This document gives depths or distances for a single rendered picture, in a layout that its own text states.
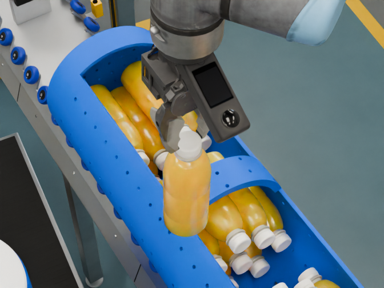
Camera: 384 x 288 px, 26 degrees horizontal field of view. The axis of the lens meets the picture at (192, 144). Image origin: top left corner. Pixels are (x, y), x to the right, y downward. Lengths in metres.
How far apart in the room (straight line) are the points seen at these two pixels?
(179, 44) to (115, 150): 0.64
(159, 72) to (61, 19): 1.16
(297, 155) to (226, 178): 1.59
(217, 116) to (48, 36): 1.20
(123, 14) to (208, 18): 1.63
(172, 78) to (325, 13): 0.27
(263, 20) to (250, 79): 2.39
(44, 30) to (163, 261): 0.88
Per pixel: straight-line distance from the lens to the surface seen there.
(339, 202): 2.98
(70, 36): 2.17
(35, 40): 2.17
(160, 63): 1.09
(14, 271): 1.65
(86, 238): 2.51
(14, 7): 2.18
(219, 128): 1.02
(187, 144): 1.17
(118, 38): 1.72
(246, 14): 0.91
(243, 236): 1.49
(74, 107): 1.69
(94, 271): 2.69
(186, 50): 0.99
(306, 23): 0.89
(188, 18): 0.95
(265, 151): 3.07
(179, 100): 1.07
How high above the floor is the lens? 2.46
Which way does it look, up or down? 53 degrees down
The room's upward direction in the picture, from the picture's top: straight up
